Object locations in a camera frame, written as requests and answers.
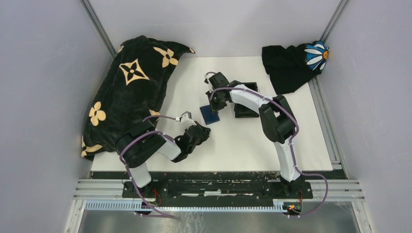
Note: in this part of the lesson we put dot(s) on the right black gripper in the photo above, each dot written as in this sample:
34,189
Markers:
215,108

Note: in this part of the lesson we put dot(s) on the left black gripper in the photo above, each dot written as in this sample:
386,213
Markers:
205,134

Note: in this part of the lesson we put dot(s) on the blue leather card holder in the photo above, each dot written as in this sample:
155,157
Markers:
208,115

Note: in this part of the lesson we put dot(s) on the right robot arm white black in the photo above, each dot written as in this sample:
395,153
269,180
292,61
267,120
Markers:
277,120

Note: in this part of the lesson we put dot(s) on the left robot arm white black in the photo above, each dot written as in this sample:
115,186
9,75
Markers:
143,141

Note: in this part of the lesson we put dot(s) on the black cloth with blue flower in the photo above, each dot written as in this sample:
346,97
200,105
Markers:
292,67

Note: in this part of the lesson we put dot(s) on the black blanket with beige flowers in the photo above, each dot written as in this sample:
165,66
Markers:
134,88

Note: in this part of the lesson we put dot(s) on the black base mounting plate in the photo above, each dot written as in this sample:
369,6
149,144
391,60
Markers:
201,193

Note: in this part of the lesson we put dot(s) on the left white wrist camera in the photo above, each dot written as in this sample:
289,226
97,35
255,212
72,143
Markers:
186,119

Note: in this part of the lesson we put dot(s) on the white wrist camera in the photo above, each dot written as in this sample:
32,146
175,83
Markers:
186,119
207,81

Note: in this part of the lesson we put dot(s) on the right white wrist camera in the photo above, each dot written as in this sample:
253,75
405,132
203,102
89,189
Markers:
207,81

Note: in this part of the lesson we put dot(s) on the aluminium frame rails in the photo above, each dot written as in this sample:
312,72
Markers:
337,205

